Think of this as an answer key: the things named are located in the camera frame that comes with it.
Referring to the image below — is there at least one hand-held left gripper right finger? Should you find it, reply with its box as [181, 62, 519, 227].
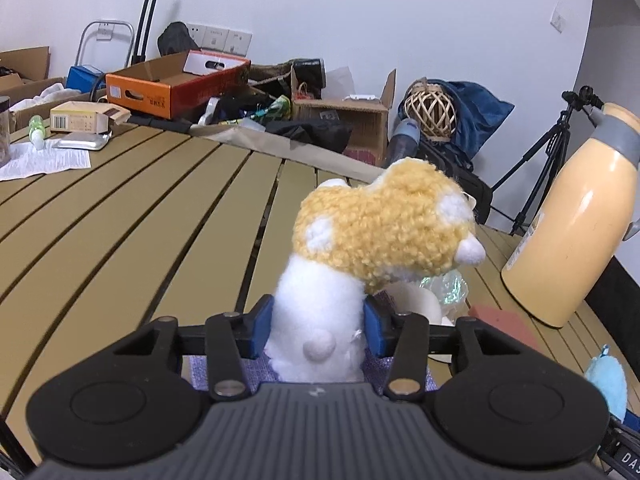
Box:
[363, 297, 527, 402]

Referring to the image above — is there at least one lavender woven cloth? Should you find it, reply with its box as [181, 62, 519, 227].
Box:
[189, 292, 438, 396]

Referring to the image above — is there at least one woven rattan ball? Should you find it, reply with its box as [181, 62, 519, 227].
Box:
[403, 81, 458, 139]

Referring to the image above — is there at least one small beige cardboard box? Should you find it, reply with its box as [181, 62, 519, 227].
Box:
[49, 100, 132, 136]

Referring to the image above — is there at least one silver foil packet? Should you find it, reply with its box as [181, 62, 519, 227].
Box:
[51, 131, 113, 152]

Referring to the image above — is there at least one slatted folding table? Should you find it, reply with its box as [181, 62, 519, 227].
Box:
[0, 120, 640, 466]

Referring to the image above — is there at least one clear snack jar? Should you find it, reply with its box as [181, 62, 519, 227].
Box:
[0, 95, 12, 167]

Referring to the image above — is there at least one dark blue cushion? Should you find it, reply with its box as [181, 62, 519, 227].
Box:
[397, 78, 516, 171]

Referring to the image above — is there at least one open brown cardboard box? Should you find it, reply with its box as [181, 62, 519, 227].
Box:
[290, 68, 397, 167]

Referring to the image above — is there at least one clear plastic wrap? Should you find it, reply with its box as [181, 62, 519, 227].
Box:
[419, 267, 471, 313]

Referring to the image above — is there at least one black bag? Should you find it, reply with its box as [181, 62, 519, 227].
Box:
[417, 140, 493, 226]

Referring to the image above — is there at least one pile of dark clothes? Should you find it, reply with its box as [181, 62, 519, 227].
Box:
[200, 87, 353, 153]

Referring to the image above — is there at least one orange cardboard box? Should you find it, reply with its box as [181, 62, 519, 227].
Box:
[105, 50, 252, 122]

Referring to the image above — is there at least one small green bottle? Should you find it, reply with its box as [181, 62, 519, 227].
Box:
[28, 115, 47, 151]

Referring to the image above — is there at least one black box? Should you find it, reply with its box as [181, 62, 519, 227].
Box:
[292, 58, 327, 88]

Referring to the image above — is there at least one light blue plush toy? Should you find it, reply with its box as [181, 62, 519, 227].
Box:
[584, 344, 628, 422]

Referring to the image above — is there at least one white paper sheet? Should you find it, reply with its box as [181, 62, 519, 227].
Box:
[0, 139, 92, 182]

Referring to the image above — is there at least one metal tube frame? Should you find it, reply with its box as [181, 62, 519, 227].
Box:
[79, 20, 135, 68]

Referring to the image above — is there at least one black tripod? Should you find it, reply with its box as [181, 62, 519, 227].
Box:
[491, 86, 607, 237]

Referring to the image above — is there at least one blue grey bottle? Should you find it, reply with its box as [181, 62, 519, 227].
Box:
[389, 116, 422, 167]

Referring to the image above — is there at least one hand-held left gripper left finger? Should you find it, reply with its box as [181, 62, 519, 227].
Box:
[111, 294, 275, 402]

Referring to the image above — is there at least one white hamster plush toy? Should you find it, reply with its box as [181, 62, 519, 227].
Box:
[264, 252, 368, 384]

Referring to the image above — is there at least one yellow thermos jug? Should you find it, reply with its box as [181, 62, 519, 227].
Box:
[500, 101, 640, 329]

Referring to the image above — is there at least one white wall socket row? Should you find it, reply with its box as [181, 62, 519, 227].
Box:
[186, 23, 253, 57]

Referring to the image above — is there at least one yellow curly plush toy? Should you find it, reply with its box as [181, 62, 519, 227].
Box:
[291, 156, 486, 295]

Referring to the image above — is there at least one blue plastic box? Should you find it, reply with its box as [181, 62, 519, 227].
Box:
[66, 65, 103, 92]

